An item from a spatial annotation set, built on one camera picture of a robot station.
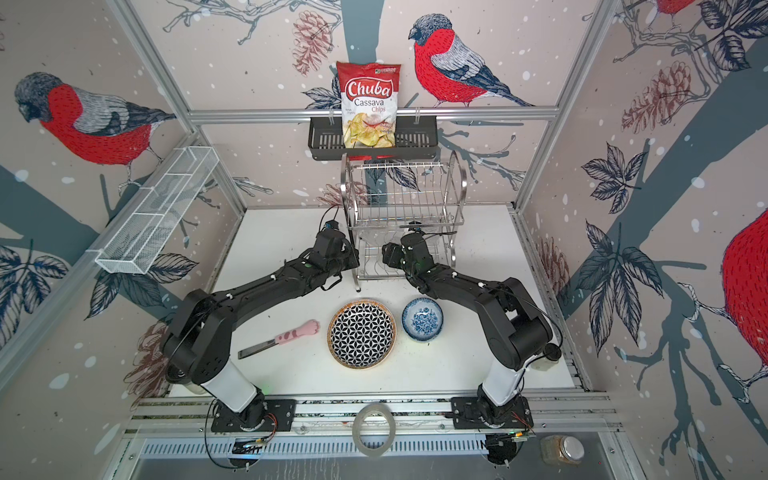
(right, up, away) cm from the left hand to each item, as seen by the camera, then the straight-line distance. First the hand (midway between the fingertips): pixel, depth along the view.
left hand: (359, 252), depth 89 cm
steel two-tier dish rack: (+7, +19, +34) cm, 39 cm away
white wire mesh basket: (-52, +6, -16) cm, 55 cm away
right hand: (+8, -1, +4) cm, 9 cm away
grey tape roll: (+3, -38, -17) cm, 42 cm away
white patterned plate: (+1, -24, -3) cm, 24 cm away
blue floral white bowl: (+19, -20, -3) cm, 27 cm away
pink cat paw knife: (-15, -23, -1) cm, 27 cm away
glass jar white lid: (+45, -39, -28) cm, 66 cm away
